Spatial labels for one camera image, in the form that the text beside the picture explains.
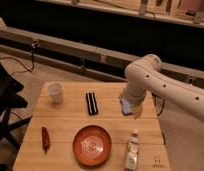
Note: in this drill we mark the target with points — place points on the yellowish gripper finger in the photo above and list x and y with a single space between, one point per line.
137 111

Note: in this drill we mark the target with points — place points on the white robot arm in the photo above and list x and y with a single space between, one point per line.
144 75

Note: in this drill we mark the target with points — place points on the blue sponge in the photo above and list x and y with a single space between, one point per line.
126 107

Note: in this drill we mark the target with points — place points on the black rectangular case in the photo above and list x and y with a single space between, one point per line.
91 103

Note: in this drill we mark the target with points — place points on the orange round plate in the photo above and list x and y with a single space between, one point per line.
92 145

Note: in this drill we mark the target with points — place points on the white plastic cup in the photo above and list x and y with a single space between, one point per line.
55 92

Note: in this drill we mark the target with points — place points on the black office chair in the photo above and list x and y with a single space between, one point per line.
10 98

